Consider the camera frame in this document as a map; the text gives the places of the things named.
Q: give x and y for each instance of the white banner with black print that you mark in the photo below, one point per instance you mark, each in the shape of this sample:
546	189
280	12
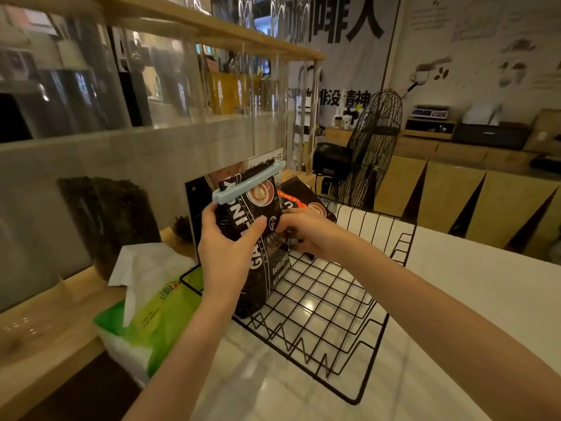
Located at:
350	52

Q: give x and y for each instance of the wooden counter with black triangles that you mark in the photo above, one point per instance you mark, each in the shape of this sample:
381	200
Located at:
447	192

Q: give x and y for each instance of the clear acrylic screen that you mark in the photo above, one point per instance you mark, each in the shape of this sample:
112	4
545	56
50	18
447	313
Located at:
144	149

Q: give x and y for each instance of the black printer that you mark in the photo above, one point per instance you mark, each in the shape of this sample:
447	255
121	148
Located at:
491	135

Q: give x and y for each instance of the dark furry object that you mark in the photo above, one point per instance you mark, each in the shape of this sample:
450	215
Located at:
111	219

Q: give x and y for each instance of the wooden shelf board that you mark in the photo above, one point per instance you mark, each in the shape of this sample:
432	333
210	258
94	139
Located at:
219	28

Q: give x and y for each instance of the digital weighing scale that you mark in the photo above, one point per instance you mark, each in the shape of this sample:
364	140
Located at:
430	112

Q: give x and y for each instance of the person's left forearm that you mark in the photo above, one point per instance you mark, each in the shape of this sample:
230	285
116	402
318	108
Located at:
193	359

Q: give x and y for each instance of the black chair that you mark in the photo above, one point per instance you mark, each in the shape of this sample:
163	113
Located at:
328	160

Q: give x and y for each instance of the green tissue pack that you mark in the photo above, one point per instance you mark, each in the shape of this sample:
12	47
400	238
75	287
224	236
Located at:
153	311

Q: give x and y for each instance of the person's left thumb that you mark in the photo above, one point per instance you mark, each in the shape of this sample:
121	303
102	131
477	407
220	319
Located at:
255	228

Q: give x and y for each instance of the person's right hand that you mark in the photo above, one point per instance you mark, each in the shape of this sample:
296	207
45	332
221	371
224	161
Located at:
322	238

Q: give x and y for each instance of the black coffee bag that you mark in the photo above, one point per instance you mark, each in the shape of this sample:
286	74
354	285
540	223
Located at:
309	199
263	276

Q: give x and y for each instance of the white paper cup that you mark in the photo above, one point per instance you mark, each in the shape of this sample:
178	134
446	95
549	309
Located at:
346	122

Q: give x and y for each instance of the person's left hand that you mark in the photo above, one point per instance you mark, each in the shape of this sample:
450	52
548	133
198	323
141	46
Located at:
223	263

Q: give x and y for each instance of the person's right forearm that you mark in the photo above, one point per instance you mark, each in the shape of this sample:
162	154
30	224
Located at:
442	320

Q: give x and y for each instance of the small wooden box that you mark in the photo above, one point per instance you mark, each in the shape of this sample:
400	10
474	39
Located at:
429	128

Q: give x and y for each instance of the black standing fan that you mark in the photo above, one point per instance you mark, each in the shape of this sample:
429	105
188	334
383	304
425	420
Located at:
372	149

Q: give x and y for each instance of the light blue bag clip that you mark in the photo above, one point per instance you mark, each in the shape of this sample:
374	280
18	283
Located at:
245	183

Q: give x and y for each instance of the yellow box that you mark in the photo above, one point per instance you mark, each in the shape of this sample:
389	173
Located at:
222	92

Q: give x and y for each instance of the brown cardboard box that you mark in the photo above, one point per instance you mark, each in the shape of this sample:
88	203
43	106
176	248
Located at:
543	131

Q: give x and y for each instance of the orange bag clip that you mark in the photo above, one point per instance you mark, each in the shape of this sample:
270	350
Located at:
291	199

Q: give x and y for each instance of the person's right thumb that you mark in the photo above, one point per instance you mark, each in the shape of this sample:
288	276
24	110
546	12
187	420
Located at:
290	220

